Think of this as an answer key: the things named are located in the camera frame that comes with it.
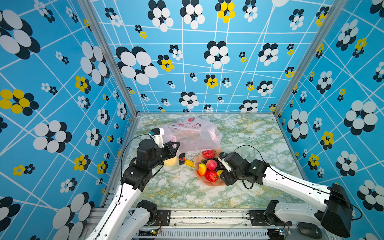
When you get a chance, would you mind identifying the left green circuit board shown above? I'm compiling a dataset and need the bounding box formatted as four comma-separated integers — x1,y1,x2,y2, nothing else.
138,229,162,237

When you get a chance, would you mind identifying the pink scalloped fruit plate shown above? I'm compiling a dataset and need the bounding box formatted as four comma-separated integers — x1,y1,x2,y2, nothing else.
193,148,228,187

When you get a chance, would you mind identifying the yellow flat piece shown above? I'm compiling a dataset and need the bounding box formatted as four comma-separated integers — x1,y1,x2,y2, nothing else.
185,160,195,168

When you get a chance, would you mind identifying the pink peach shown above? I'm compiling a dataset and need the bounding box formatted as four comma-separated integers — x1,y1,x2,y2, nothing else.
206,159,218,171

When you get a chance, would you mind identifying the green circuit board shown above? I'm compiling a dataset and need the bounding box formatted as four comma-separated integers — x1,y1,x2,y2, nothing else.
138,229,162,237
268,230,285,240

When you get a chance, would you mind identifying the small yellow red mango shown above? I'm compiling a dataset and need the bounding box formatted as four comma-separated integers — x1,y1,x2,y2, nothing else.
198,163,208,177

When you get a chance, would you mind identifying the dark purple grape bunch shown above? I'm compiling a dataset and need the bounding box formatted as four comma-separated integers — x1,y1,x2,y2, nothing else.
216,160,225,170

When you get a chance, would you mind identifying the aluminium front rail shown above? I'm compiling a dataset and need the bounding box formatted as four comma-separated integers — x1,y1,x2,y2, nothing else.
134,209,309,240

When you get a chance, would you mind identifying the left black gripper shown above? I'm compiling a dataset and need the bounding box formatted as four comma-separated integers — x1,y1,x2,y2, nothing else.
148,140,180,171

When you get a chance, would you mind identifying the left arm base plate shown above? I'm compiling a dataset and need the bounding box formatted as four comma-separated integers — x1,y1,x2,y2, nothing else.
129,209,172,227

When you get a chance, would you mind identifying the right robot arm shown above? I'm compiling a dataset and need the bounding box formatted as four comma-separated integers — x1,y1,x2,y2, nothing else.
218,152,353,238

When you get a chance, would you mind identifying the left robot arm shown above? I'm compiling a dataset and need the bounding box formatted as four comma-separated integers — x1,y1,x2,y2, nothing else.
88,139,180,240

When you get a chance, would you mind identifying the black computer mouse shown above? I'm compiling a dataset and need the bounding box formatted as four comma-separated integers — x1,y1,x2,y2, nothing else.
298,222,323,240

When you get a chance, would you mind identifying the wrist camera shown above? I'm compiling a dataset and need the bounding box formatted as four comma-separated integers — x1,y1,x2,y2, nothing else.
149,128,165,148
218,152,232,172

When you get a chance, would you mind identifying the orange yellow mango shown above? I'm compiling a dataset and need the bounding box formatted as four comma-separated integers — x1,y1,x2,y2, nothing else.
217,170,224,177

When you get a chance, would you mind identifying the pink plastic bag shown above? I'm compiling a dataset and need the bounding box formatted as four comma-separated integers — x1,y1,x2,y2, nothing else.
160,117,223,155

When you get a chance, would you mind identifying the yellow round sponge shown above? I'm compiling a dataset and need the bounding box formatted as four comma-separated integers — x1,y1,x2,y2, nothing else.
164,157,178,167

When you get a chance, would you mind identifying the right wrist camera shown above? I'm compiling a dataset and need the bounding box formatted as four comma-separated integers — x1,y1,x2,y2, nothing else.
218,152,232,172

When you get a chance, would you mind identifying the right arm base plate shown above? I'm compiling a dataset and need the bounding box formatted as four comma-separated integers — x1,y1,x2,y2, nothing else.
246,210,292,228

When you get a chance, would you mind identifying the red strawberry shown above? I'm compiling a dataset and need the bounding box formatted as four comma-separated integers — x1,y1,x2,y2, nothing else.
202,150,215,160

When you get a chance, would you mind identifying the right green circuit board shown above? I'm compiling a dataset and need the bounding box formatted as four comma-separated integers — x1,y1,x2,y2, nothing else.
268,230,285,240

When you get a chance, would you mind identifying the red apple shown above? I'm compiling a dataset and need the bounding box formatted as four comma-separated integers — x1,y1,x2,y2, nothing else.
205,171,219,183

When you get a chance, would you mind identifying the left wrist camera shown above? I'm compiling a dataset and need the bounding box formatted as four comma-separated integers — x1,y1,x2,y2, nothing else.
149,128,165,148

